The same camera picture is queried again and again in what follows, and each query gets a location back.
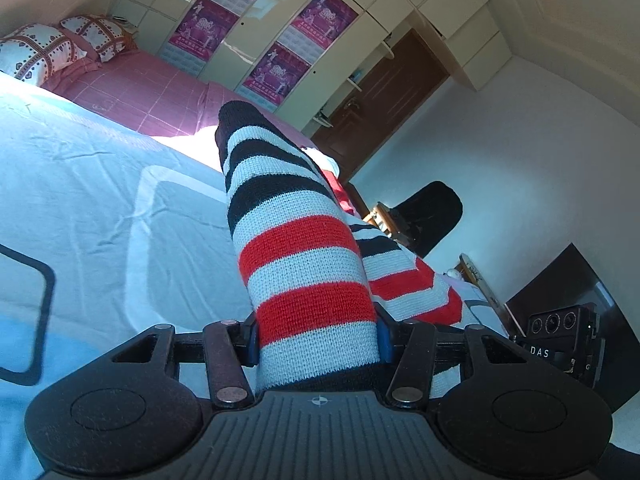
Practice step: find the red black striped sock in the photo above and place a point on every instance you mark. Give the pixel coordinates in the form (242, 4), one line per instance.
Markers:
(417, 285)
(300, 270)

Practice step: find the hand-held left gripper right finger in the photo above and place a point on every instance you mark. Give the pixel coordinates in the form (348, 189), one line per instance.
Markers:
(384, 342)

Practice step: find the wooden bed footboard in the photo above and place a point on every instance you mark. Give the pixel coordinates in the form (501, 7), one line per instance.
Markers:
(480, 282)

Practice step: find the purple wall poster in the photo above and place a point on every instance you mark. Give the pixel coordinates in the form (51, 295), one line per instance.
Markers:
(274, 71)
(325, 16)
(202, 22)

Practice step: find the white heart patterned pillow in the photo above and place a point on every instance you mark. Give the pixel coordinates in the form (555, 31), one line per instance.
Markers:
(97, 35)
(35, 52)

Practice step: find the brown wooden door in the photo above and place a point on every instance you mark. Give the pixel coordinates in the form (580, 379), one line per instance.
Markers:
(380, 125)

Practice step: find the light blue blanket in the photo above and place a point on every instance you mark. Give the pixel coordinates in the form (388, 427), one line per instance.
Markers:
(100, 185)

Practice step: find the wooden frame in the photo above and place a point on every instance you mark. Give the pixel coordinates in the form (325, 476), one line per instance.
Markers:
(382, 220)

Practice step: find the black chair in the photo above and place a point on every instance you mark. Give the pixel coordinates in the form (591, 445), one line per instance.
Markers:
(430, 215)

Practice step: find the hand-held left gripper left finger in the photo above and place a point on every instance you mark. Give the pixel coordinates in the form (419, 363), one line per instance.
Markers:
(250, 342)

